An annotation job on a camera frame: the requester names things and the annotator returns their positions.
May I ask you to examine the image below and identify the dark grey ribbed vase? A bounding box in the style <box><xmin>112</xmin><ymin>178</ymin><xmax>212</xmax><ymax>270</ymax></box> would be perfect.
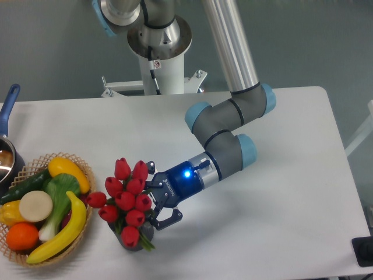
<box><xmin>108</xmin><ymin>222</ymin><xmax>155</xmax><ymax>251</ymax></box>

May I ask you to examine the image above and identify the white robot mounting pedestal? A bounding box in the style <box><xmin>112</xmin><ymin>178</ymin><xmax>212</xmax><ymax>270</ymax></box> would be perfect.
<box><xmin>101</xmin><ymin>54</ymin><xmax>207</xmax><ymax>97</ymax></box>

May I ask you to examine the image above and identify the red fruit in basket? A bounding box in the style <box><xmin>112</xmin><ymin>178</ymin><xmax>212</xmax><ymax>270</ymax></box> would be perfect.
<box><xmin>60</xmin><ymin>194</ymin><xmax>87</xmax><ymax>230</ymax></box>

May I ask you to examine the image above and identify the green cucumber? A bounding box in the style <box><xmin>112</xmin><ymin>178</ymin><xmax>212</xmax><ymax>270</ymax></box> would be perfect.
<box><xmin>1</xmin><ymin>169</ymin><xmax>51</xmax><ymax>205</ymax></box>

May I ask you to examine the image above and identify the yellow squash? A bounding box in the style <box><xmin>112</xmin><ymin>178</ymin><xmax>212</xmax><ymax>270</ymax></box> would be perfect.
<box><xmin>48</xmin><ymin>157</ymin><xmax>90</xmax><ymax>194</ymax></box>

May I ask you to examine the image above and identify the beige round radish slice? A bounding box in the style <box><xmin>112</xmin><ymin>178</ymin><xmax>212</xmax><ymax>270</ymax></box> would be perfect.
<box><xmin>19</xmin><ymin>191</ymin><xmax>53</xmax><ymax>222</ymax></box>

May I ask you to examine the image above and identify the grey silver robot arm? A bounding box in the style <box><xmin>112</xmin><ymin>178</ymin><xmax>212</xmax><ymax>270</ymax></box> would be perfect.
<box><xmin>92</xmin><ymin>1</ymin><xmax>276</xmax><ymax>230</ymax></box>

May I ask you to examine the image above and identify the blue handled steel pot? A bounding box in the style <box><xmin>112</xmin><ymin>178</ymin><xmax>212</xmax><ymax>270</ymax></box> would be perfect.
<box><xmin>1</xmin><ymin>84</ymin><xmax>25</xmax><ymax>196</ymax></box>

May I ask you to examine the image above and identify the green white bok choy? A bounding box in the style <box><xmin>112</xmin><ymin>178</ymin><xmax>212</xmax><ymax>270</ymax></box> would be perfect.
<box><xmin>39</xmin><ymin>173</ymin><xmax>80</xmax><ymax>243</ymax></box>

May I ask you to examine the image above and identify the white frame at right edge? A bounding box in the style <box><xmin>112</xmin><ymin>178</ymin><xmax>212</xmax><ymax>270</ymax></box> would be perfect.
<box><xmin>344</xmin><ymin>100</ymin><xmax>372</xmax><ymax>157</ymax></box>

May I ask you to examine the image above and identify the black device at table edge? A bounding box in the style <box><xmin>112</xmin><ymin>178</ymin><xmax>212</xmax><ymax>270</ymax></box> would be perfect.
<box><xmin>351</xmin><ymin>236</ymin><xmax>372</xmax><ymax>267</ymax></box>

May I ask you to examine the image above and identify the yellow banana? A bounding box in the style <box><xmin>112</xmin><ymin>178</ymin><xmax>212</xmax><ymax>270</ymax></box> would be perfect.
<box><xmin>26</xmin><ymin>191</ymin><xmax>87</xmax><ymax>265</ymax></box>

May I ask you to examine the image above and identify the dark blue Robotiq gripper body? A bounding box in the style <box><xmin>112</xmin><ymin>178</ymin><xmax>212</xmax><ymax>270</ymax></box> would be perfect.
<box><xmin>145</xmin><ymin>165</ymin><xmax>202</xmax><ymax>220</ymax></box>

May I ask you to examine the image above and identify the yellow bell pepper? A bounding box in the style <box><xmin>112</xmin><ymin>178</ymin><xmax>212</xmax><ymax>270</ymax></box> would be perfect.
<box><xmin>1</xmin><ymin>200</ymin><xmax>27</xmax><ymax>226</ymax></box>

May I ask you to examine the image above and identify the red tulip bouquet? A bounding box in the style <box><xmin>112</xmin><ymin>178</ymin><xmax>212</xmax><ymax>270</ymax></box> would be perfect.
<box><xmin>86</xmin><ymin>157</ymin><xmax>153</xmax><ymax>247</ymax></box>

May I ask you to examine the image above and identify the woven wicker basket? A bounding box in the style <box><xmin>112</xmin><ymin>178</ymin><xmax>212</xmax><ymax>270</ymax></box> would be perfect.
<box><xmin>1</xmin><ymin>152</ymin><xmax>96</xmax><ymax>268</ymax></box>

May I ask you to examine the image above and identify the orange fruit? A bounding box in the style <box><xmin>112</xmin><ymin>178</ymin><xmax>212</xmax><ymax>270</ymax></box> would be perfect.
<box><xmin>6</xmin><ymin>222</ymin><xmax>39</xmax><ymax>251</ymax></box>

